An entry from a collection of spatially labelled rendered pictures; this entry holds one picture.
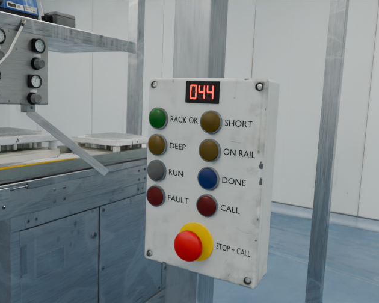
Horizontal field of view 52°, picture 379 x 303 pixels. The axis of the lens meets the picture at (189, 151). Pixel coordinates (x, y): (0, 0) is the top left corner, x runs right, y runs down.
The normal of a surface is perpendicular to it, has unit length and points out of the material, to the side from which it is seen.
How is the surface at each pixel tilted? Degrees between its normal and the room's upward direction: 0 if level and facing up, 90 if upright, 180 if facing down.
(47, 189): 90
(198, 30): 90
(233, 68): 90
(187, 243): 86
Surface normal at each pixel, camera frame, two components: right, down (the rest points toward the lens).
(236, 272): -0.50, 0.10
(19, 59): 0.87, 0.10
